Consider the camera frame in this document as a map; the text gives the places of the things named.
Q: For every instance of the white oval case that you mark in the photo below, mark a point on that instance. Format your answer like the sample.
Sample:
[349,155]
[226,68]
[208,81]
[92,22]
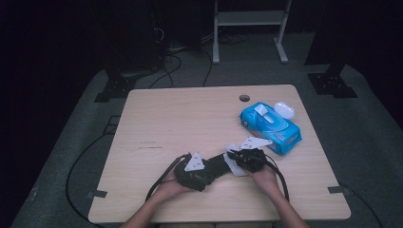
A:
[284,110]

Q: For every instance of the black stand base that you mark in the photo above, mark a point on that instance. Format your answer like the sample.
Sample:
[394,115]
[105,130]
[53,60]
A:
[115,88]
[331,85]

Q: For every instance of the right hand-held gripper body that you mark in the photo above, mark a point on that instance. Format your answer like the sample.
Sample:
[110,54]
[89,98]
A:
[253,156]

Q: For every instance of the dark equipment cabinet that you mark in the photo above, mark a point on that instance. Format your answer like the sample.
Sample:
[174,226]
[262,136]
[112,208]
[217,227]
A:
[133,34]

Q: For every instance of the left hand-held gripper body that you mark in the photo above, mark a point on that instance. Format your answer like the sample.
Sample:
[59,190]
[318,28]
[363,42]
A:
[193,172]

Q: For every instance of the person's right hand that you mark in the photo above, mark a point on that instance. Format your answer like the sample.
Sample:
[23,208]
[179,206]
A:
[264,179]

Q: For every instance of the blue wet wipes pack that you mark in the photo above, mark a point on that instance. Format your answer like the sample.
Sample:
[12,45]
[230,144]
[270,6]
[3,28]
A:
[272,128]

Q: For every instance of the white metal table frame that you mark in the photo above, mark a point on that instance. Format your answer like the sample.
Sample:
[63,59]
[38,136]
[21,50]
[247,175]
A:
[247,19]

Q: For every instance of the white wet wipe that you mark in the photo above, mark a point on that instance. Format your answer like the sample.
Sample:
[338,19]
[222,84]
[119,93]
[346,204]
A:
[236,169]

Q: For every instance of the grey tape strip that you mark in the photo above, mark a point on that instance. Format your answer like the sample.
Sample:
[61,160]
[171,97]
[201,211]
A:
[97,193]
[339,189]

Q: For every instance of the person's left hand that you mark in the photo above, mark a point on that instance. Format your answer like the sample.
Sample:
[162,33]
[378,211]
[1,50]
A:
[171,188]

